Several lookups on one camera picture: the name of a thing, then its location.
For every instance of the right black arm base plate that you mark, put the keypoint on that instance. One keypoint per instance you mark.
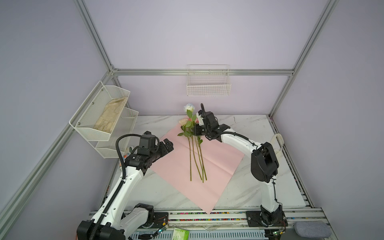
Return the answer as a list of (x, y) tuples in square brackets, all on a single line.
[(266, 219)]

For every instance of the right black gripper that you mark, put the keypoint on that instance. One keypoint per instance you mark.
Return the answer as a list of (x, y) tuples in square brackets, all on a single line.
[(195, 130)]

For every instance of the lower white mesh shelf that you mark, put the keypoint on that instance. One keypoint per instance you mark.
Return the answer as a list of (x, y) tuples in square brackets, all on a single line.
[(125, 125)]

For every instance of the cream ribbon strip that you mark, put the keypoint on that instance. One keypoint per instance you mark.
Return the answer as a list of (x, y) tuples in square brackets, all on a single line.
[(278, 143)]

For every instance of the grey foam pad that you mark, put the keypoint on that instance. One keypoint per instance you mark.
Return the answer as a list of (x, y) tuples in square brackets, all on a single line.
[(312, 230)]

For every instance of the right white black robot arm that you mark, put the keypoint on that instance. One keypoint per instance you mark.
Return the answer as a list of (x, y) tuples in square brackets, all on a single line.
[(264, 162)]

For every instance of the beige cloth in shelf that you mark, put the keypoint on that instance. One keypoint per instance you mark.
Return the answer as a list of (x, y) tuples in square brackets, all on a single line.
[(110, 114)]

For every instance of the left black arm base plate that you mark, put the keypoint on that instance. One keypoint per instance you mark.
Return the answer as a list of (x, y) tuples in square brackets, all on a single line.
[(156, 220)]

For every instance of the purple pink wrapping paper sheet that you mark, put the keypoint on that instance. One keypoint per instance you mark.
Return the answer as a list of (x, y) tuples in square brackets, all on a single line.
[(221, 162)]

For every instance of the green white label card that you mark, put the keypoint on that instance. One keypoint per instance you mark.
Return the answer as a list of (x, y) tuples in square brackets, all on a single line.
[(180, 234)]

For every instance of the upper white mesh shelf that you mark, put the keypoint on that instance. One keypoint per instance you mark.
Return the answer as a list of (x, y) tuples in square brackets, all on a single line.
[(97, 117)]

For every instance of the white mesh shelf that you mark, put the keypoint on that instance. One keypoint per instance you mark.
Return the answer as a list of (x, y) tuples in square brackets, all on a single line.
[(125, 125), (97, 117)]

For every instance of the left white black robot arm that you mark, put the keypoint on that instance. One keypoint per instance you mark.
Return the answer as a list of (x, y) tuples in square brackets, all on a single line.
[(109, 222)]

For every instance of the white blue fake flower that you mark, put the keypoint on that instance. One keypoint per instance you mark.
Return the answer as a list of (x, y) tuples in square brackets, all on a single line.
[(190, 111)]

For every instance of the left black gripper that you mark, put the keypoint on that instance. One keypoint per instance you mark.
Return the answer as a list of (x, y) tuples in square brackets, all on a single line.
[(161, 146)]

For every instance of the red pink fake rose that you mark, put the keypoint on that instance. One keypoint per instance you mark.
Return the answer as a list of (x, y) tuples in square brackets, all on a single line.
[(193, 121)]

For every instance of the cream fake rose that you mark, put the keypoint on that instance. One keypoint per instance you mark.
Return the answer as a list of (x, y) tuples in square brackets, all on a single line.
[(185, 126)]

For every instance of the white wire wall basket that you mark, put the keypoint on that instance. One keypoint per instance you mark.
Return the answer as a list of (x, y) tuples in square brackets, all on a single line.
[(208, 80)]

